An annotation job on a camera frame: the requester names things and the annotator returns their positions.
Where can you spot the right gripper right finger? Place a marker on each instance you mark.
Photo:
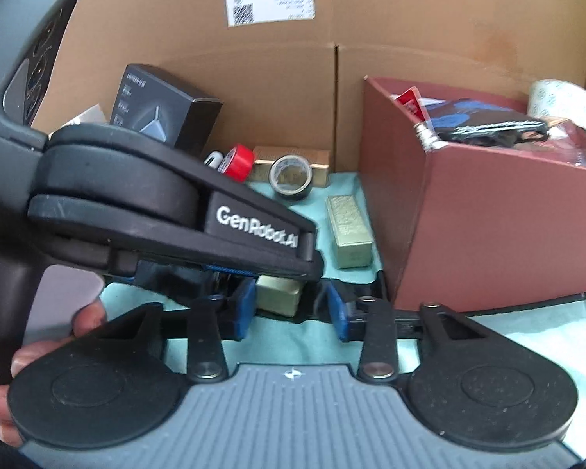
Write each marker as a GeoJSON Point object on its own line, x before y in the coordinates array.
{"type": "Point", "coordinates": [345, 309]}

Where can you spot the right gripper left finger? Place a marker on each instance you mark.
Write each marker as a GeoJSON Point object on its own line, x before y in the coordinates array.
{"type": "Point", "coordinates": [240, 310]}

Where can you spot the small gold block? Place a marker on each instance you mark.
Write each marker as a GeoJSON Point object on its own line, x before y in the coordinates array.
{"type": "Point", "coordinates": [278, 295]}

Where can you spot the person's left hand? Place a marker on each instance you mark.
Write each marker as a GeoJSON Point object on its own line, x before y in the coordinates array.
{"type": "Point", "coordinates": [87, 319]}

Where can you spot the gold bar block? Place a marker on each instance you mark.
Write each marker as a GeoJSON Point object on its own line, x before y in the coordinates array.
{"type": "Point", "coordinates": [352, 239]}

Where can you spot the black product box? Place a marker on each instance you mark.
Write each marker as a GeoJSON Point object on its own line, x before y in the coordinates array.
{"type": "Point", "coordinates": [159, 105]}

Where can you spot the maroon cardboard box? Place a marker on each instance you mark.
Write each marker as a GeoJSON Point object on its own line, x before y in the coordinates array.
{"type": "Point", "coordinates": [469, 227]}

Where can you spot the dark tape roll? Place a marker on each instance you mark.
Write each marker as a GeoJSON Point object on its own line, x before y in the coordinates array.
{"type": "Point", "coordinates": [291, 177]}

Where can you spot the red tape roll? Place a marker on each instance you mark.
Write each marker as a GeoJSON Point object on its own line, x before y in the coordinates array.
{"type": "Point", "coordinates": [238, 163]}

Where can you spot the wooden block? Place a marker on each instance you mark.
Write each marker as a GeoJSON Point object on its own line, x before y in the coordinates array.
{"type": "Point", "coordinates": [319, 159]}

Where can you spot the black blue hearts phone case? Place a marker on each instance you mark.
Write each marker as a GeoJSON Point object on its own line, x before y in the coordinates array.
{"type": "Point", "coordinates": [472, 122]}

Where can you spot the teal table mat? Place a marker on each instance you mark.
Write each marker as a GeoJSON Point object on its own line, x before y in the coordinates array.
{"type": "Point", "coordinates": [556, 332]}

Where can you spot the large cardboard box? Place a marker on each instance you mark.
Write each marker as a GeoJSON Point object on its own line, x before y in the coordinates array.
{"type": "Point", "coordinates": [291, 72]}

